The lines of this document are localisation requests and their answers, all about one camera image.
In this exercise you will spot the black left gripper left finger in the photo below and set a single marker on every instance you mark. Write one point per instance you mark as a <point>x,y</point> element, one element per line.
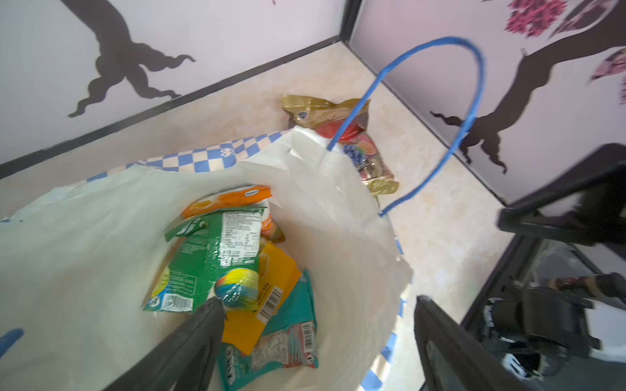
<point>186,359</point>

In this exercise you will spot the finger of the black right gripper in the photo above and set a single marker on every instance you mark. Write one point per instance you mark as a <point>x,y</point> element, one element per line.
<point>597,218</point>

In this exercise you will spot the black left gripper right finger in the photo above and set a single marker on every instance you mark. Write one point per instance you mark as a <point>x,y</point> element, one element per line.
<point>451,358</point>

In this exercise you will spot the green Fox's candy bag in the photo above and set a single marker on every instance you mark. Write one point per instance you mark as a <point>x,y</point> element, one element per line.
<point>216,255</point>

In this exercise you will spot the yellow snack bag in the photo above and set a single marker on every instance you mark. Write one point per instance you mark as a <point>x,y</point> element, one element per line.
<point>278,276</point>

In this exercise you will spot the blue checkered paper bag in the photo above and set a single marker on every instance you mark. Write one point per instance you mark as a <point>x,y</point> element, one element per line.
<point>135,281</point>

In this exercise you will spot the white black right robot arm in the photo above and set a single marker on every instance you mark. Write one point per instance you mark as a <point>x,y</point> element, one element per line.
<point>556,318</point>

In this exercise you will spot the teal snack packet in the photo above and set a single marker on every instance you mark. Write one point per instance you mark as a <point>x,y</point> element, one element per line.
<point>288,341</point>

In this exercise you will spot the orange snack packet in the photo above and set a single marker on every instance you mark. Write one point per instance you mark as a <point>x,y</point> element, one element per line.
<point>240,197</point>

